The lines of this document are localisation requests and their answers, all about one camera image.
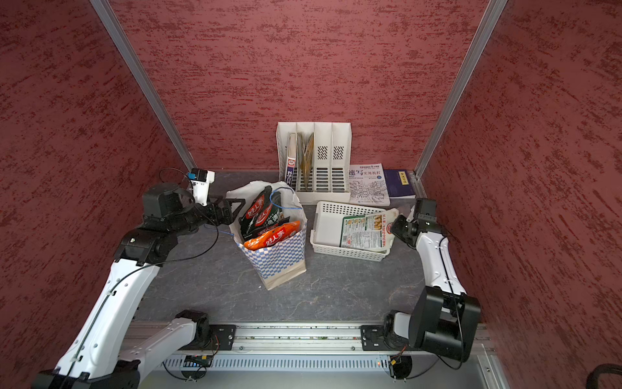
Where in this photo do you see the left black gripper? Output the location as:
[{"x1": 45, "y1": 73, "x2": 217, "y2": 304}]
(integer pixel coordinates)
[{"x1": 167, "y1": 192, "x2": 246, "y2": 236}]

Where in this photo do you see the white green condiment packet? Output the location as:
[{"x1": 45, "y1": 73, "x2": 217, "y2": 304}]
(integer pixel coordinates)
[{"x1": 340, "y1": 208, "x2": 399, "y2": 252}]

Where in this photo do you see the orange condiment packet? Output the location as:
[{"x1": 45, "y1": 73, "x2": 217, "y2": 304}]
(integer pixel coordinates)
[{"x1": 244, "y1": 220, "x2": 301, "y2": 251}]

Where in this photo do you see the white blue checkered paper bag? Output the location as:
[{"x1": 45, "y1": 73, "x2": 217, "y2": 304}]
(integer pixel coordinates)
[{"x1": 226, "y1": 181, "x2": 307, "y2": 290}]

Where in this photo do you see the white plastic basket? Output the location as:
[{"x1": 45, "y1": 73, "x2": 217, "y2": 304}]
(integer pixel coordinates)
[{"x1": 310, "y1": 201, "x2": 391, "y2": 262}]

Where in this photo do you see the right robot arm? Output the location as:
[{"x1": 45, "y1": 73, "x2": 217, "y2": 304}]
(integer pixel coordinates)
[{"x1": 361, "y1": 216, "x2": 481, "y2": 364}]

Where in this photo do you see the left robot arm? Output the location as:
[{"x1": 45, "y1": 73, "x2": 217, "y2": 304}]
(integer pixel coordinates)
[{"x1": 31, "y1": 181, "x2": 246, "y2": 388}]

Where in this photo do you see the dark blue book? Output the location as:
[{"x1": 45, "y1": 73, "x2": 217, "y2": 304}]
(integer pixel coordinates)
[{"x1": 384, "y1": 170, "x2": 416, "y2": 199}]

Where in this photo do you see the white illustrated book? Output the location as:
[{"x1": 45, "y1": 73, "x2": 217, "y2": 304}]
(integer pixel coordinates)
[{"x1": 349, "y1": 164, "x2": 390, "y2": 207}]

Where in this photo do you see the book in organizer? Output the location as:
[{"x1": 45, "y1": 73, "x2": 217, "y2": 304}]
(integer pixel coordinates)
[{"x1": 284, "y1": 132, "x2": 297, "y2": 189}]

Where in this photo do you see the brown folder in organizer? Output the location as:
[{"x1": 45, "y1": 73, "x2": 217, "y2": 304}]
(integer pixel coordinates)
[{"x1": 297, "y1": 133, "x2": 314, "y2": 191}]

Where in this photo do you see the white file organizer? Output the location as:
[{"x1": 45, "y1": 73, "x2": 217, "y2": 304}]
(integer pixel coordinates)
[{"x1": 276, "y1": 122, "x2": 351, "y2": 205}]

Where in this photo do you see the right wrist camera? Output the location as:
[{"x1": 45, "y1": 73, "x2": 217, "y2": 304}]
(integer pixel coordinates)
[{"x1": 413, "y1": 198, "x2": 437, "y2": 223}]

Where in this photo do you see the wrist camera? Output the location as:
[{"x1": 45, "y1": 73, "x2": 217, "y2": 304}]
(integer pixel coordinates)
[
  {"x1": 187, "y1": 168, "x2": 215, "y2": 206},
  {"x1": 413, "y1": 198, "x2": 437, "y2": 223}
]

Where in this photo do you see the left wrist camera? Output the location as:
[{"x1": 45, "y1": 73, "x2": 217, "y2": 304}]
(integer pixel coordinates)
[{"x1": 187, "y1": 168, "x2": 215, "y2": 206}]

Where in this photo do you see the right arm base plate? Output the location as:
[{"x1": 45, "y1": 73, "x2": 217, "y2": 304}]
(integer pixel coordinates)
[{"x1": 361, "y1": 325, "x2": 422, "y2": 353}]

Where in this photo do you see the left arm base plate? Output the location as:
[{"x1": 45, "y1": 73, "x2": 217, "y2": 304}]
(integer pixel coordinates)
[{"x1": 206, "y1": 324, "x2": 237, "y2": 353}]

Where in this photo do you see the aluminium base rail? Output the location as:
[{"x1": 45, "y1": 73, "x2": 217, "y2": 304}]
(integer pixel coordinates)
[{"x1": 99, "y1": 322, "x2": 497, "y2": 356}]

